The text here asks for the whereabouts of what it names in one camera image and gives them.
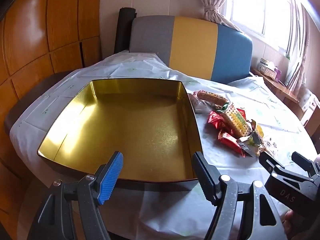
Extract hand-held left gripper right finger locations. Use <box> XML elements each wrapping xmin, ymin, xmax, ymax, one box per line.
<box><xmin>192</xmin><ymin>151</ymin><xmax>287</xmax><ymax>240</ymax></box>

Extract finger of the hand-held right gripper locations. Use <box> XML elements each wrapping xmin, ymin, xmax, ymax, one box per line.
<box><xmin>292</xmin><ymin>151</ymin><xmax>320</xmax><ymax>179</ymax></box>
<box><xmin>259</xmin><ymin>152</ymin><xmax>285</xmax><ymax>178</ymax></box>

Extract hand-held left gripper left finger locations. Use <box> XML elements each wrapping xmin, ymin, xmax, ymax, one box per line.
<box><xmin>27</xmin><ymin>151</ymin><xmax>124</xmax><ymax>240</ymax></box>

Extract gold tin box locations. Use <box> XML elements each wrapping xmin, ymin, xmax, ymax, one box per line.
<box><xmin>37</xmin><ymin>79</ymin><xmax>203</xmax><ymax>190</ymax></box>

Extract cracker packet green ends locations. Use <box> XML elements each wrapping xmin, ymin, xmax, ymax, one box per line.
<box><xmin>215</xmin><ymin>102</ymin><xmax>252</xmax><ymax>137</ymax></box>

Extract rice bar packet red ends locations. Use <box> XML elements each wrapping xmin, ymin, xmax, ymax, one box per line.
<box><xmin>189</xmin><ymin>90</ymin><xmax>229</xmax><ymax>113</ymax></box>

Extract person's right hand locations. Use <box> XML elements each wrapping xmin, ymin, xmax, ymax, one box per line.
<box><xmin>281</xmin><ymin>209</ymin><xmax>304</xmax><ymax>234</ymax></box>

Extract silver foil snack packet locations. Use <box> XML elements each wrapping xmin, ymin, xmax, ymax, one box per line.
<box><xmin>236</xmin><ymin>135</ymin><xmax>262</xmax><ymax>157</ymax></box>

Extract white green-print tablecloth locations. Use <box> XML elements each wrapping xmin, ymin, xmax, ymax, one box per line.
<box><xmin>10</xmin><ymin>51</ymin><xmax>317</xmax><ymax>240</ymax></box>

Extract wooden side table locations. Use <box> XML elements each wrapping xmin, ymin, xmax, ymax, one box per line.
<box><xmin>250</xmin><ymin>66</ymin><xmax>310</xmax><ymax>128</ymax></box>

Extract patterned tissue box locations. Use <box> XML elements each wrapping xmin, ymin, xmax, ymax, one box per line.
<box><xmin>262</xmin><ymin>66</ymin><xmax>278</xmax><ymax>77</ymax></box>

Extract hanging cream curtain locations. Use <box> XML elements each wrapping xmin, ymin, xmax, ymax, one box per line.
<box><xmin>285</xmin><ymin>0</ymin><xmax>312</xmax><ymax>92</ymax></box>

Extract grey yellow blue chair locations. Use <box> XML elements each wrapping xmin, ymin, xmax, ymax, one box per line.
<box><xmin>129</xmin><ymin>15</ymin><xmax>253</xmax><ymax>84</ymax></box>

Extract black rolled mat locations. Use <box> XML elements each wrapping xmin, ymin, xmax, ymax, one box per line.
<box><xmin>114</xmin><ymin>7</ymin><xmax>137</xmax><ymax>53</ymax></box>

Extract window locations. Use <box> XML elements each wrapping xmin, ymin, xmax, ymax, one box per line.
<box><xmin>225</xmin><ymin>0</ymin><xmax>300</xmax><ymax>53</ymax></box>

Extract wooden wardrobe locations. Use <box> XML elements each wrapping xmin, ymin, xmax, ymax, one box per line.
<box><xmin>0</xmin><ymin>0</ymin><xmax>103</xmax><ymax>240</ymax></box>

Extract tied cream curtain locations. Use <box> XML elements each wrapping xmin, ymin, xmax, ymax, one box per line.
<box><xmin>199</xmin><ymin>0</ymin><xmax>247</xmax><ymax>33</ymax></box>

